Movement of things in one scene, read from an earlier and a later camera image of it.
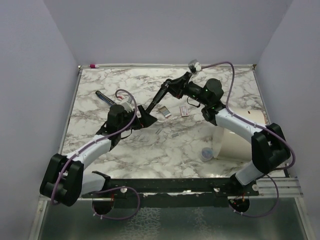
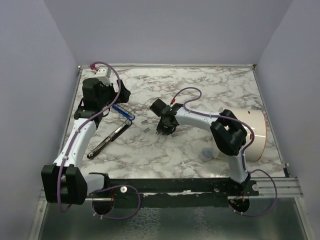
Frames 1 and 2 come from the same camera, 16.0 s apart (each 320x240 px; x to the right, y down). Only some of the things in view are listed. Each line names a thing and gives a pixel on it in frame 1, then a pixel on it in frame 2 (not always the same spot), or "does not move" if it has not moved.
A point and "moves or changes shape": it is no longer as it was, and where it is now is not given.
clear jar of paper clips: [206, 154] does not move
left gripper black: [145, 121] -> [124, 95]
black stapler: [160, 94] moves or changes shape
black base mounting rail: [120, 187] does not move
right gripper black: [176, 86] -> [165, 131]
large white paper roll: [230, 145] does not move
